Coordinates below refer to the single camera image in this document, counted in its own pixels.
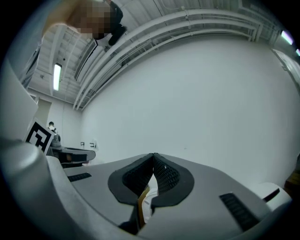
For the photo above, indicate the ceiling light panel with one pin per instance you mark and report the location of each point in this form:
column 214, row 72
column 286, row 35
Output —
column 297, row 52
column 287, row 37

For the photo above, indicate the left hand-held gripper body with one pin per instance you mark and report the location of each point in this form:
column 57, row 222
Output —
column 38, row 138

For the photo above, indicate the black head-worn camera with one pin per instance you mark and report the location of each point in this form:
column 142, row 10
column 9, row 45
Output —
column 117, row 20

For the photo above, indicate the brown wooden furniture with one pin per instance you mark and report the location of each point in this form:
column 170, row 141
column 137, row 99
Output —
column 294, row 178

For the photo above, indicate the white ceiling pipes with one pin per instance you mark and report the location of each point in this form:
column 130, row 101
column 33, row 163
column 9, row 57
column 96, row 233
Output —
column 187, row 17

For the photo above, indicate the long ceiling tube light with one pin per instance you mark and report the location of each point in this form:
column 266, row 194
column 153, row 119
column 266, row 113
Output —
column 56, row 77

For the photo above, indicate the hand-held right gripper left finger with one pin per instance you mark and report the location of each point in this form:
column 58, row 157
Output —
column 98, row 185

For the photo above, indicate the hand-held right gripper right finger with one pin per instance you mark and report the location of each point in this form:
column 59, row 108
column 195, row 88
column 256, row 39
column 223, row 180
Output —
column 199, row 187

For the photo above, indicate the white toilet seat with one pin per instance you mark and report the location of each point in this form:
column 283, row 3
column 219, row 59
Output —
column 150, row 204

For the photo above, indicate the grey door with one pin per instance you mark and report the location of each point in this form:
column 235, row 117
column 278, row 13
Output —
column 44, row 112

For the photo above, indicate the person's head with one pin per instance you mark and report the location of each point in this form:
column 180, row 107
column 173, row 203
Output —
column 77, row 14

